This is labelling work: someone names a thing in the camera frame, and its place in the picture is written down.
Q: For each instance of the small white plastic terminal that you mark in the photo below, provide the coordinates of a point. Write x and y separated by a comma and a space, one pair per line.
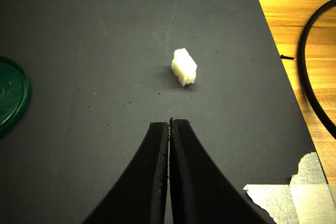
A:
183, 66

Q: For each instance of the round green lid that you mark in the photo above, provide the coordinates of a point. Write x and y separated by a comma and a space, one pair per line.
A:
11, 95

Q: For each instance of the white tape strip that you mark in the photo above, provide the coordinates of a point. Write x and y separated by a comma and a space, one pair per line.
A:
309, 169
302, 205

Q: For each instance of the dark grey mat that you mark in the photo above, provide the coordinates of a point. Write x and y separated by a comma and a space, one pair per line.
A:
105, 37

